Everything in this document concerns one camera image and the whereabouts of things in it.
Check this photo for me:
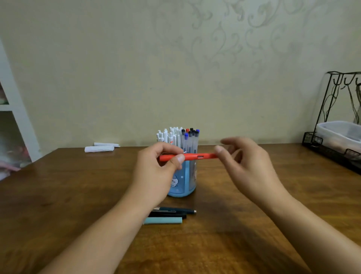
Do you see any grey green pen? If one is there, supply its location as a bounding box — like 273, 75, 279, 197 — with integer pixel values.
143, 216, 183, 225

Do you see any dark blue pen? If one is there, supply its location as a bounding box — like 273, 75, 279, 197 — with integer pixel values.
153, 207, 197, 215

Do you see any person's right hand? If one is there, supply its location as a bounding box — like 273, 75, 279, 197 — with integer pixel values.
214, 137, 290, 211

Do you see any blue pen holder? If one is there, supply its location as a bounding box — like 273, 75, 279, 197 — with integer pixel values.
166, 146, 197, 198

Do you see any black wire rack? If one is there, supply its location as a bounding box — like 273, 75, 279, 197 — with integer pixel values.
302, 71, 361, 175

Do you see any red pen silver clip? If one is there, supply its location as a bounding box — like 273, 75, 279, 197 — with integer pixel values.
159, 153, 219, 163

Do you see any white shelf unit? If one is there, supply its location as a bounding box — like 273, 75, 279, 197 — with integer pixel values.
0, 39, 42, 181

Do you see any person's left hand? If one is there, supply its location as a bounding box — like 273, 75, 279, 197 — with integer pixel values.
125, 142, 186, 211

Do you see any thick rolled white paper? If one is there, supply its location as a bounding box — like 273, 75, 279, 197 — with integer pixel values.
84, 146, 115, 153

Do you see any person's left forearm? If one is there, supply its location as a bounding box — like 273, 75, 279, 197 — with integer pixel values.
41, 195, 147, 274

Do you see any bunch of white pens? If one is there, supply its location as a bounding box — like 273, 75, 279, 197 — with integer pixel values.
156, 127, 184, 149

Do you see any brown wooden table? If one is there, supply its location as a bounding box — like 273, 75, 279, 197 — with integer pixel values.
0, 143, 361, 274

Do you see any black pen white print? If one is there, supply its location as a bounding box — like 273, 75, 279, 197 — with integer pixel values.
148, 212, 187, 219

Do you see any pink folding stand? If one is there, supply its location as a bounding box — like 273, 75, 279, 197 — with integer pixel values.
0, 161, 22, 172

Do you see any clear plastic container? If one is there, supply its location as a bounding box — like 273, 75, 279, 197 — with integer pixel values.
315, 120, 361, 155

